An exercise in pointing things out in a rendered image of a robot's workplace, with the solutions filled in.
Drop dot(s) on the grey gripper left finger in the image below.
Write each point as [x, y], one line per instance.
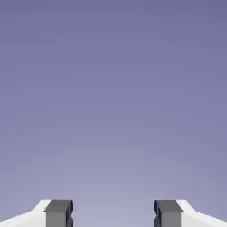
[55, 215]

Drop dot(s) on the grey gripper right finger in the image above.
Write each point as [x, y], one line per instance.
[171, 215]

